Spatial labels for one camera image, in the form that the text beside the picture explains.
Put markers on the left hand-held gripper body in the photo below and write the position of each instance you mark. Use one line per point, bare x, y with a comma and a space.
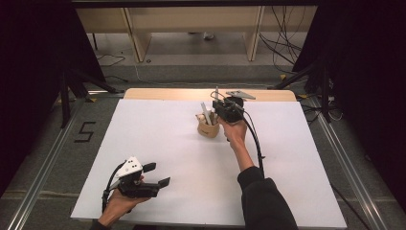
129, 166

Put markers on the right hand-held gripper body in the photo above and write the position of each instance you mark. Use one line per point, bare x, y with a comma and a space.
230, 111

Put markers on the green and white glue stick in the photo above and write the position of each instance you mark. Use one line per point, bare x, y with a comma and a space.
214, 117

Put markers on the white pen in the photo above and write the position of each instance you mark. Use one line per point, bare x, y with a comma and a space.
206, 113

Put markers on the wooden pen holder cup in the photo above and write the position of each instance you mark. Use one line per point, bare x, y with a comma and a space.
208, 131

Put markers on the person's right hand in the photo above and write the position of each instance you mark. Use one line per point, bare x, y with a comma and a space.
236, 132

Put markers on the person's left hand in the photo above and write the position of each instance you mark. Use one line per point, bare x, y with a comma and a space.
118, 206

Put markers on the white board mat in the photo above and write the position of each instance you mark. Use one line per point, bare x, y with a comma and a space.
159, 143

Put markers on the wooden table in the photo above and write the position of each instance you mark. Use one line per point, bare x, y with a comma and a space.
175, 94

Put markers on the black tape floor mark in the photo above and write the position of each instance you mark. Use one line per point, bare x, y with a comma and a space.
82, 141

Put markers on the light wooden desk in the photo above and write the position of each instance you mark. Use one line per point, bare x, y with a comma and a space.
191, 19

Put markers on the black tripod stand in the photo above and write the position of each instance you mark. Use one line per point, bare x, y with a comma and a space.
325, 96
64, 102

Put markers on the black curtain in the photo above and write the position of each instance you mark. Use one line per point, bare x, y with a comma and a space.
28, 64
367, 64

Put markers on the aluminium floor rail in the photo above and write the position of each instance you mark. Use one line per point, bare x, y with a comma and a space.
351, 179
41, 179

